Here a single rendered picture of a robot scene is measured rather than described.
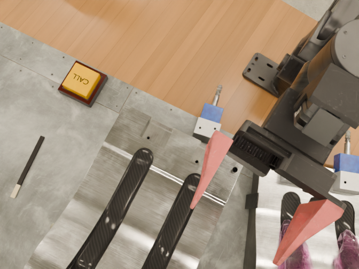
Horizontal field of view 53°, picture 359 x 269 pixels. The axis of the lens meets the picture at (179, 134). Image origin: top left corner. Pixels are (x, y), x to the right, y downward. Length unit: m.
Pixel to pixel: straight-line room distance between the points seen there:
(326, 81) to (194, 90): 0.55
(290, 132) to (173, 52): 0.55
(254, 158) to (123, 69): 0.52
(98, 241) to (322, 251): 0.41
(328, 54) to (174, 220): 0.45
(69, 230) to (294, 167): 0.44
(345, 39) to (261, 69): 0.54
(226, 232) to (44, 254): 0.35
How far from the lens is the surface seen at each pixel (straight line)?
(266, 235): 0.72
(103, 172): 0.69
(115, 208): 0.69
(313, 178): 0.36
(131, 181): 0.69
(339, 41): 0.34
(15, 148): 0.84
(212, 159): 0.35
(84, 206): 0.69
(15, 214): 0.82
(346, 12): 0.45
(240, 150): 0.39
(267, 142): 0.36
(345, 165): 0.80
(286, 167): 0.35
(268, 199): 0.74
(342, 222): 0.80
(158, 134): 0.72
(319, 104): 0.30
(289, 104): 0.37
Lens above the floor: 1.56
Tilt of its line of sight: 75 degrees down
